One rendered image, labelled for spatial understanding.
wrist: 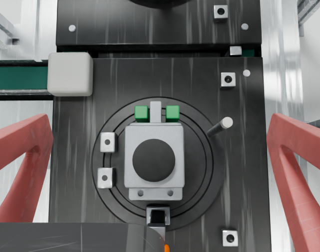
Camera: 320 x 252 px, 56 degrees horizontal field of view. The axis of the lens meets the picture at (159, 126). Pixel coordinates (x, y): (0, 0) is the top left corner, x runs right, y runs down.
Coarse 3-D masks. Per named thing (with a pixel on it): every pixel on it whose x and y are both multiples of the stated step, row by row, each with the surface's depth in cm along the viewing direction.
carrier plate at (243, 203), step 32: (96, 64) 35; (128, 64) 35; (160, 64) 35; (192, 64) 35; (224, 64) 34; (256, 64) 34; (64, 96) 34; (96, 96) 34; (128, 96) 34; (192, 96) 34; (224, 96) 34; (256, 96) 34; (64, 128) 34; (96, 128) 34; (256, 128) 34; (64, 160) 33; (256, 160) 33; (64, 192) 33; (96, 192) 33; (224, 192) 33; (256, 192) 33; (192, 224) 32; (224, 224) 32; (256, 224) 32
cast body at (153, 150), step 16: (160, 112) 26; (128, 128) 22; (144, 128) 22; (160, 128) 22; (176, 128) 22; (128, 144) 22; (144, 144) 21; (160, 144) 21; (176, 144) 22; (128, 160) 22; (144, 160) 21; (160, 160) 21; (176, 160) 22; (128, 176) 22; (144, 176) 21; (160, 176) 21; (176, 176) 22; (144, 192) 24; (160, 192) 24; (176, 192) 24
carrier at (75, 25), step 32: (64, 0) 36; (96, 0) 36; (128, 0) 36; (160, 0) 35; (192, 0) 36; (224, 0) 35; (256, 0) 35; (64, 32) 35; (96, 32) 35; (128, 32) 35; (160, 32) 35; (192, 32) 35; (224, 32) 35; (256, 32) 35
